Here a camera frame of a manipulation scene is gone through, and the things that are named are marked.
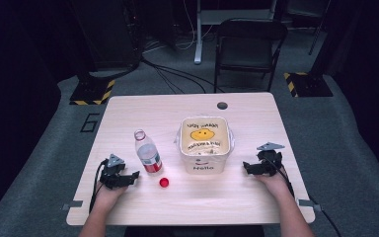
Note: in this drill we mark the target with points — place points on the grey table clamp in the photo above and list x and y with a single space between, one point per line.
72 204
309 204

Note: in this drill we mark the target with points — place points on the black stand base striped edge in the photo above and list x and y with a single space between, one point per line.
307 84
93 90

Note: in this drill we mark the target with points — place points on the white desk leg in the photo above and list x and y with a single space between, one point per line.
198 33

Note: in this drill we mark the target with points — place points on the clear plastic bottle red label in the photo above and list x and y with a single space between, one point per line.
147 153

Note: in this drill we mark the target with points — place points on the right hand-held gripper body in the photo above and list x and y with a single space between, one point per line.
269 159

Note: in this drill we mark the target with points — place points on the red bottle cap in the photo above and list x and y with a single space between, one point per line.
164 182

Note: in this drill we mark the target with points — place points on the person's right hand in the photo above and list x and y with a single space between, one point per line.
274 184

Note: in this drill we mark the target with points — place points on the white bin with plastic liner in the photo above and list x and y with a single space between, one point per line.
204 144

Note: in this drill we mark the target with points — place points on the black folding chair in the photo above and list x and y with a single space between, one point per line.
247 52

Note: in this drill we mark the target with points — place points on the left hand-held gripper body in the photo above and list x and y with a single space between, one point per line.
111 171

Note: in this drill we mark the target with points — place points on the person's left hand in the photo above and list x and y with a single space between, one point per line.
107 195

